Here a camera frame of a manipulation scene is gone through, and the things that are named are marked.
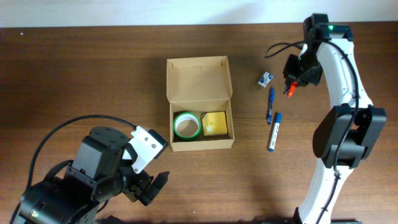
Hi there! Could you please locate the blue white staples box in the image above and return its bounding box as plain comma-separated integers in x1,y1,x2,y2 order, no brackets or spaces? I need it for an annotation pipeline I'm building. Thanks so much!
257,72,274,88

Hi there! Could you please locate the blue whiteboard marker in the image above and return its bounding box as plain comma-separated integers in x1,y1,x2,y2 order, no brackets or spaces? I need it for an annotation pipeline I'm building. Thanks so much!
269,113,282,152

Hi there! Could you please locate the blue ballpoint pen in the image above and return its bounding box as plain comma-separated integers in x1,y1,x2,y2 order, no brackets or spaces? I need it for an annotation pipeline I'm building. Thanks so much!
266,87,274,124

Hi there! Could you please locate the green tape roll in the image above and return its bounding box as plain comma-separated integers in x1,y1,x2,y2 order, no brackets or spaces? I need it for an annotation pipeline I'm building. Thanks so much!
173,112,201,140

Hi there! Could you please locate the yellow spiral notepad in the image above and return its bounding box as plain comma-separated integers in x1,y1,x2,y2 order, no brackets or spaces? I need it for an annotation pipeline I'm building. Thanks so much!
201,111,228,136

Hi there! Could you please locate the brown cardboard box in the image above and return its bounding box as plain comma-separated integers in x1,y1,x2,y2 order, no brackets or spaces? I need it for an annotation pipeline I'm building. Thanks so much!
166,56,235,152

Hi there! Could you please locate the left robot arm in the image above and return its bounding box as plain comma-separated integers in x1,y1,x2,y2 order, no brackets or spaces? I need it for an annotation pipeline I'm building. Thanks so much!
11,126,169,223

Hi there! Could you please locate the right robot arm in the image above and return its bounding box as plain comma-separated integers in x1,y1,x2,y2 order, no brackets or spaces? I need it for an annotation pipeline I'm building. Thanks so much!
284,14,386,223

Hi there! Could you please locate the left black cable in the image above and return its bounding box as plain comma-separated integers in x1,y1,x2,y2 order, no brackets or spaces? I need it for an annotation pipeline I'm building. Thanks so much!
9,114,138,224

